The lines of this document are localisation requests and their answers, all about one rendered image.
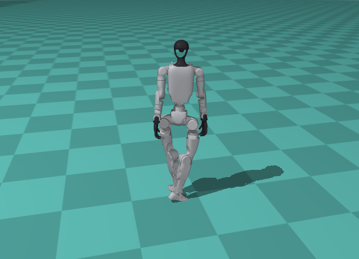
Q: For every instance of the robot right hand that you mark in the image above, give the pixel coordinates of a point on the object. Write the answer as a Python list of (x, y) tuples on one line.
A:
[(203, 125)]

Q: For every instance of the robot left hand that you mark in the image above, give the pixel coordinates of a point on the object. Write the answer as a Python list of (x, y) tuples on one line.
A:
[(156, 130)]

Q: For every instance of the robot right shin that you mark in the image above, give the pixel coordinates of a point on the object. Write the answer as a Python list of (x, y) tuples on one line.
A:
[(183, 170)]

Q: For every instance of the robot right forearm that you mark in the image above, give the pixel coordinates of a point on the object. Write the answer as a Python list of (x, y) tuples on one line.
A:
[(202, 106)]

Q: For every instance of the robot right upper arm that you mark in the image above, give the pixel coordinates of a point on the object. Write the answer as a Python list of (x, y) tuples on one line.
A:
[(199, 82)]

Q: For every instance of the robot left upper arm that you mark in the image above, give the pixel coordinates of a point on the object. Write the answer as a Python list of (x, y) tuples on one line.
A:
[(162, 71)]

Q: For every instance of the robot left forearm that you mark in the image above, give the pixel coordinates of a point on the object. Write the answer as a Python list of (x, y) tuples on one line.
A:
[(158, 106)]

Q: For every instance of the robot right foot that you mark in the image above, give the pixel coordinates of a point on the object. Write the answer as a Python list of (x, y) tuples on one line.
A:
[(174, 196)]

